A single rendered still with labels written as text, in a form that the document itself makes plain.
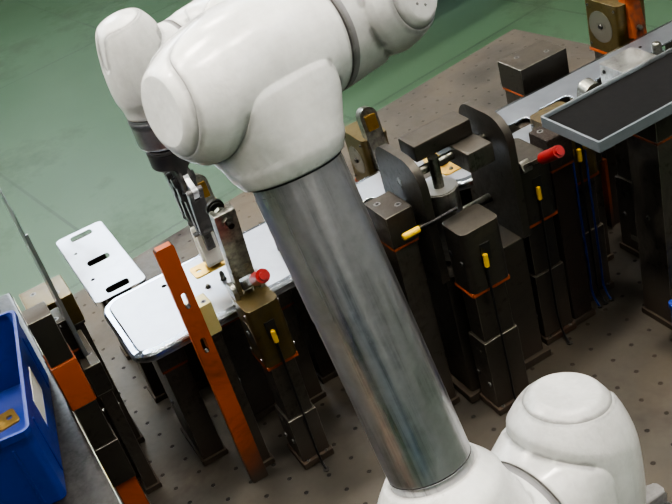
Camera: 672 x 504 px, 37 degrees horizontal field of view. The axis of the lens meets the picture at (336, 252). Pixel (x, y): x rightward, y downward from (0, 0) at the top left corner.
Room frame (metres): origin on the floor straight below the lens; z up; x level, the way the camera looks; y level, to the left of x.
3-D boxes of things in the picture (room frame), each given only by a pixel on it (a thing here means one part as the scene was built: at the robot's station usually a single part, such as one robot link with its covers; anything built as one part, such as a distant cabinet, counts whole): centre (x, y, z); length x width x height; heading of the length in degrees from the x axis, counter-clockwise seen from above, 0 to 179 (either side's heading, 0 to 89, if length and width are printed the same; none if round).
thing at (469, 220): (1.30, -0.22, 0.89); 0.09 x 0.08 x 0.38; 20
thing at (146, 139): (1.49, 0.21, 1.31); 0.09 x 0.09 x 0.06
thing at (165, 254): (1.31, 0.24, 0.95); 0.03 x 0.01 x 0.50; 110
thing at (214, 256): (1.48, 0.20, 1.08); 0.03 x 0.01 x 0.07; 110
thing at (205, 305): (1.34, 0.23, 0.88); 0.04 x 0.04 x 0.37; 20
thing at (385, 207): (1.37, -0.10, 0.91); 0.07 x 0.05 x 0.42; 20
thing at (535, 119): (1.54, -0.45, 0.89); 0.12 x 0.08 x 0.38; 20
